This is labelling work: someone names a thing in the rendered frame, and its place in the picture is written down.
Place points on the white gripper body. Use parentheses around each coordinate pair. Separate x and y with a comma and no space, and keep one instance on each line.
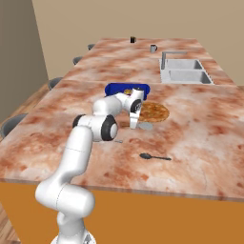
(134,121)

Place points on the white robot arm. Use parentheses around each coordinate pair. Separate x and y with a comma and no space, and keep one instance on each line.
(76,158)

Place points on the round pizza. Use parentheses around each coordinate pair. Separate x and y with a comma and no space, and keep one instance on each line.
(154,111)

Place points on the orange counter cabinet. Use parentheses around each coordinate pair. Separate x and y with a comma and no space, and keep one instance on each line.
(165,219)

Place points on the small grey utensil piece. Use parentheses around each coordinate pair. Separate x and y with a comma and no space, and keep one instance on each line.
(118,141)

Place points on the small yellow food item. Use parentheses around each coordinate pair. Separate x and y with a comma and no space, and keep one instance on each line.
(128,92)

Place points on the blue tray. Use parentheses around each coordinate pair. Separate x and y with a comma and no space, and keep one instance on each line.
(118,88)

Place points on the black spoon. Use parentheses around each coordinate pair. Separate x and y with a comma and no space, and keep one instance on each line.
(152,157)

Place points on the grey double sink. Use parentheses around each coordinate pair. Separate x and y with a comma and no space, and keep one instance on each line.
(186,73)

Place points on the grey mug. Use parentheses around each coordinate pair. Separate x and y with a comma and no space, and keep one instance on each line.
(153,48)

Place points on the black cup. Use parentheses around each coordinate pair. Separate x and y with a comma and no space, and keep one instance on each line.
(132,39)

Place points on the grey stool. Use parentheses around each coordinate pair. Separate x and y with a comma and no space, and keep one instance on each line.
(12,124)
(77,60)
(91,46)
(54,83)

